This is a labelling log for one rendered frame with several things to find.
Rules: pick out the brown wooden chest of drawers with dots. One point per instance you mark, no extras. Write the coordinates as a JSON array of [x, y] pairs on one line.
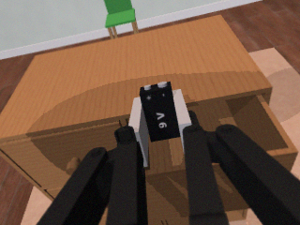
[[96, 83]]

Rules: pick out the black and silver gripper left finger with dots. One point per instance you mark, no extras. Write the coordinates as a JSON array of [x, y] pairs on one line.
[[116, 177]]

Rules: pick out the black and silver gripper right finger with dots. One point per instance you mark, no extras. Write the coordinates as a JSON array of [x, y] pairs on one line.
[[268, 188]]

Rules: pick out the black 9v battery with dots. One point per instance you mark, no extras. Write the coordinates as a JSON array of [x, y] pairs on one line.
[[159, 111]]

